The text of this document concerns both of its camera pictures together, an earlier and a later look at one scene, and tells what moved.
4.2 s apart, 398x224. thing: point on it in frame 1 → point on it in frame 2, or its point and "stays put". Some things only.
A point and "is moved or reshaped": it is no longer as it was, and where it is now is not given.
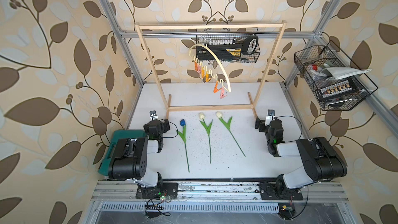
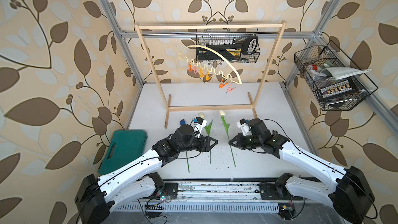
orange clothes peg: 215,89 → 222,85
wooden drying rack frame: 252,97 stays put
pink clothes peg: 222,95 → 229,89
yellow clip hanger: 220,81 is moved or reshaped
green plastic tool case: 103,169 stays put
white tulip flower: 208,128 stays put
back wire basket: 227,47 stays put
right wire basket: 339,84 stays put
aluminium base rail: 119,197 stays put
